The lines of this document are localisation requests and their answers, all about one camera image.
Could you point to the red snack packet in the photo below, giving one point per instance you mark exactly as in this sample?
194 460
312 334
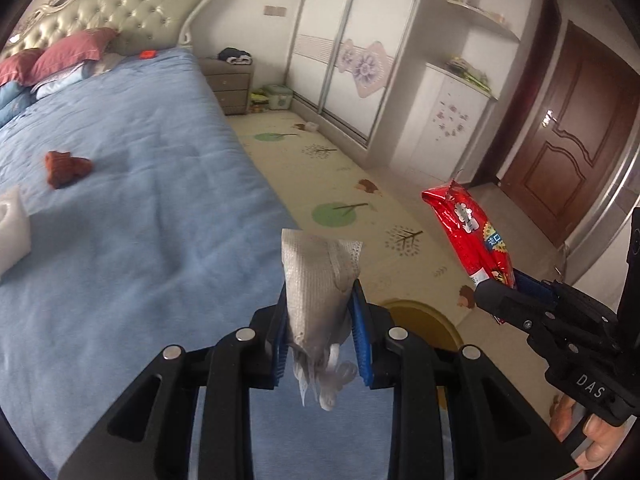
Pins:
470 225

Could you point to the person's right hand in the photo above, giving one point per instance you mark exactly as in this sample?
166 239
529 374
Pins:
597 440

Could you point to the white patterned cloth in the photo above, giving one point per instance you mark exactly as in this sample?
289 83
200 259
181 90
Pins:
109 62

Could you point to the bed with blue sheet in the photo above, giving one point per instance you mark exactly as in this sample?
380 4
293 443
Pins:
140 185

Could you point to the green storage box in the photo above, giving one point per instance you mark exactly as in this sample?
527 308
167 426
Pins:
277 97

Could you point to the white foam block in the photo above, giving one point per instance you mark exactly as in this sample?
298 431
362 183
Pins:
12 232

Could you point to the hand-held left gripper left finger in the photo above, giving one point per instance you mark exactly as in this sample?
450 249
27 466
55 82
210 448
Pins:
280 350

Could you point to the grey nightstand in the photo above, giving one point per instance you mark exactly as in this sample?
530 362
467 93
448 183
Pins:
230 85

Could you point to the white sliding-door wardrobe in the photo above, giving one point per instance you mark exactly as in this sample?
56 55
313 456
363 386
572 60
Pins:
360 20

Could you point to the cream printed play mat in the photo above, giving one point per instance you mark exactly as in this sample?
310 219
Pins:
325 175

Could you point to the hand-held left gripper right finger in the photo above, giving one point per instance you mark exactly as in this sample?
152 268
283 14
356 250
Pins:
360 345

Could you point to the dark clothing bundle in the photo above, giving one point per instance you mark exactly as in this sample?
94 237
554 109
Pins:
235 56

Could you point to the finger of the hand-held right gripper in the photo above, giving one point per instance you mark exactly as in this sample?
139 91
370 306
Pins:
505 305
535 287

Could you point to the grey white cloth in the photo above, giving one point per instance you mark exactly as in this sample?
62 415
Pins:
315 285

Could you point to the pile of green toys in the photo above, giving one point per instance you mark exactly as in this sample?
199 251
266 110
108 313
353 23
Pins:
467 72

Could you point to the small orange object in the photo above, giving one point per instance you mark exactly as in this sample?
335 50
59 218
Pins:
148 54

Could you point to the folded blue quilt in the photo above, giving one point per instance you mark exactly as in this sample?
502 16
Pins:
12 102

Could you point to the tufted green white headboard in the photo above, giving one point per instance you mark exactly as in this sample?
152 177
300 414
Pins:
130 7

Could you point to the brown wall switch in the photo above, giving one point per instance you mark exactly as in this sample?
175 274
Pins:
274 10

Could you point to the curved white shelf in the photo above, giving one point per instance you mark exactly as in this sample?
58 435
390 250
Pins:
487 20

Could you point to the pink pillow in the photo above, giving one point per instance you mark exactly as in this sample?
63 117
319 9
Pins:
75 52
17 66

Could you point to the folded patterned quilt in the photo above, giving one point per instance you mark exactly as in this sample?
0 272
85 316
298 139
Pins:
62 80

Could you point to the brown wooden door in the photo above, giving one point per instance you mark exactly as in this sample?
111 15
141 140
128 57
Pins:
575 125

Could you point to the brown-red knitted sock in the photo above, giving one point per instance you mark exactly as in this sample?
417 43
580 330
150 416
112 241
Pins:
67 167

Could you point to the yellow-green toy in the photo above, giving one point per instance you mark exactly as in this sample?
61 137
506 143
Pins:
258 101

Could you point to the white side cabinet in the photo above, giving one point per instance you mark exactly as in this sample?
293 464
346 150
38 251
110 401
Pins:
450 120

